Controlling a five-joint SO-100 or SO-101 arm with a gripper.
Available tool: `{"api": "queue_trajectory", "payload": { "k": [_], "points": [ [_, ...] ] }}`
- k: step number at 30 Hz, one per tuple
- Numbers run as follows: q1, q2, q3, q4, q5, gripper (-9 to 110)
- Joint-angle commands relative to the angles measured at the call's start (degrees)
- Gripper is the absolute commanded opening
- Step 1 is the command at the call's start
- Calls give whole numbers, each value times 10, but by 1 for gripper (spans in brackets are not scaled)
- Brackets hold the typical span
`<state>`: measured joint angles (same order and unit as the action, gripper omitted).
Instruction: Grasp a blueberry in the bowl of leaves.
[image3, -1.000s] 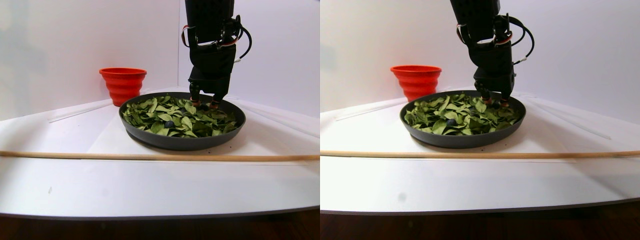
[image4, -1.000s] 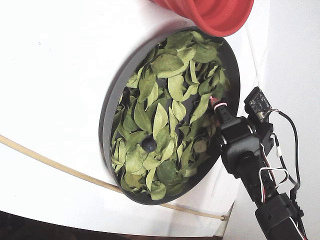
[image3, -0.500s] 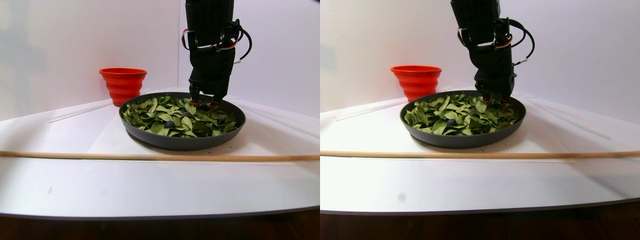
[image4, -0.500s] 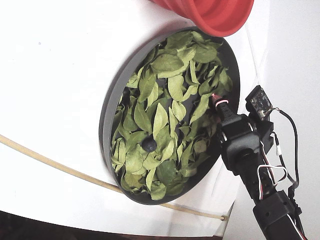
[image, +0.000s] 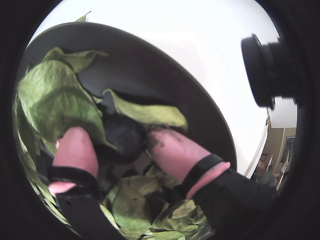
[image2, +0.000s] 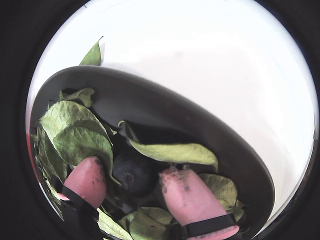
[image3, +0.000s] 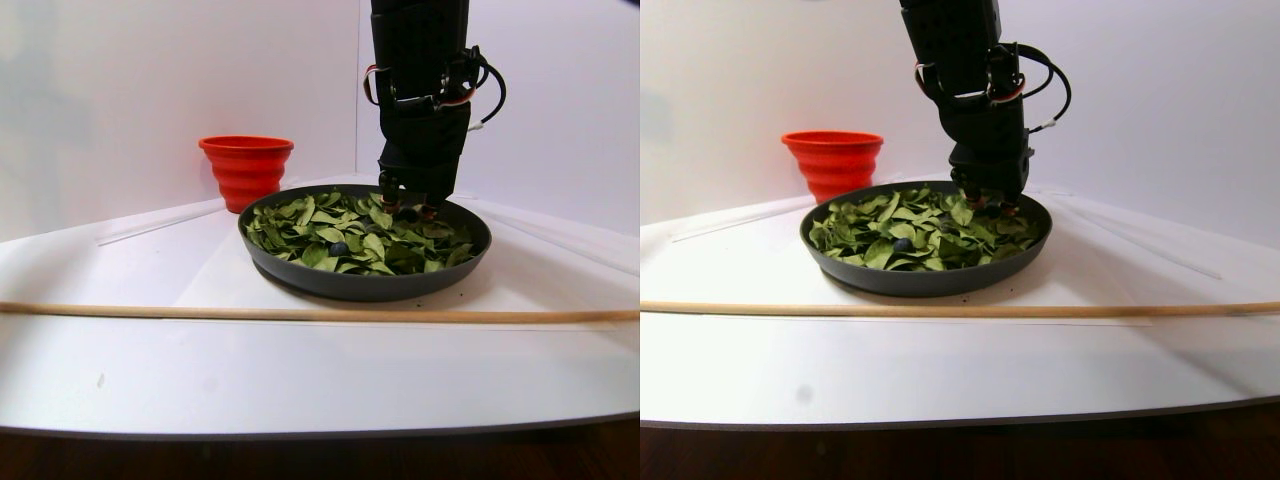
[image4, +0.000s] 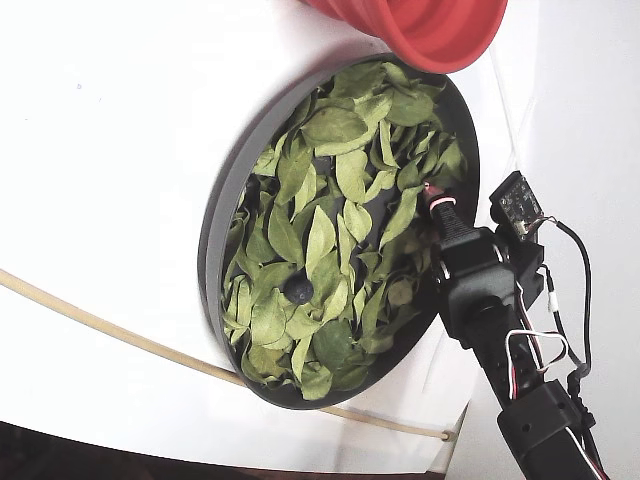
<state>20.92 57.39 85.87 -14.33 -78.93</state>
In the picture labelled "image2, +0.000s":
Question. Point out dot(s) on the pink-tipped black gripper finger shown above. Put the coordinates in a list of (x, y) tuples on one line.
[(85, 180), (190, 197)]

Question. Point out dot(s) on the dark blueberry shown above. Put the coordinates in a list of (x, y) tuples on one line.
[(132, 172)]

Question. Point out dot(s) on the dark grey round bowl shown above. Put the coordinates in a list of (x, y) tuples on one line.
[(150, 105)]

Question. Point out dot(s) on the green dried leaf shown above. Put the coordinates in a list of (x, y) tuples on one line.
[(110, 225), (67, 115), (82, 96), (150, 222), (220, 190), (82, 145), (175, 152), (93, 56)]

